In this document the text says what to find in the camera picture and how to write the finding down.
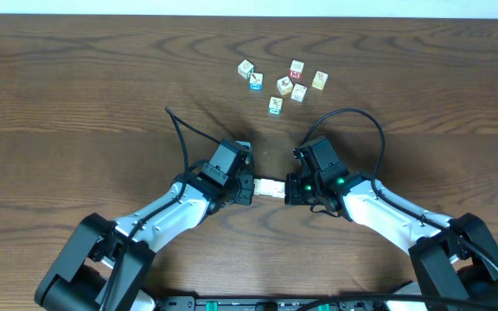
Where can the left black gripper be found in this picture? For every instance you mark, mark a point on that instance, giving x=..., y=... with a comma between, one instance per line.
x=247, y=202

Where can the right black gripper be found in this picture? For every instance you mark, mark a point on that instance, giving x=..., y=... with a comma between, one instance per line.
x=291, y=190

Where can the wooden block red seven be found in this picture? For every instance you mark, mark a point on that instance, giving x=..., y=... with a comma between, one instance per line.
x=267, y=187

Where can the wooden block green letter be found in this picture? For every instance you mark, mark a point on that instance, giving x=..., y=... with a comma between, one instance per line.
x=279, y=190

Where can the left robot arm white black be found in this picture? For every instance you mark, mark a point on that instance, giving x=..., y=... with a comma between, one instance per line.
x=104, y=263

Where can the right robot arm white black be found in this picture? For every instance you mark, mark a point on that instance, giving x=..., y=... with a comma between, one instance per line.
x=453, y=259

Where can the wooden block teal side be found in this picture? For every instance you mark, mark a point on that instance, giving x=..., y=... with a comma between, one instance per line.
x=275, y=105

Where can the wooden block centre brown print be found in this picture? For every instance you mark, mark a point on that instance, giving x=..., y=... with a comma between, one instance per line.
x=284, y=85

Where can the wooden block blue side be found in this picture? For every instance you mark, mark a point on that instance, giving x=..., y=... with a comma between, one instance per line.
x=256, y=81

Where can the wooden block yellow print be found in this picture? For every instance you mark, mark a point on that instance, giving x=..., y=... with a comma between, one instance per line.
x=320, y=79

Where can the wooden block red M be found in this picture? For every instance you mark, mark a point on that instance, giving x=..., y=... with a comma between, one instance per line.
x=296, y=69

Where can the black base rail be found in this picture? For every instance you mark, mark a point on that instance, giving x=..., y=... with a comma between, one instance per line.
x=190, y=303

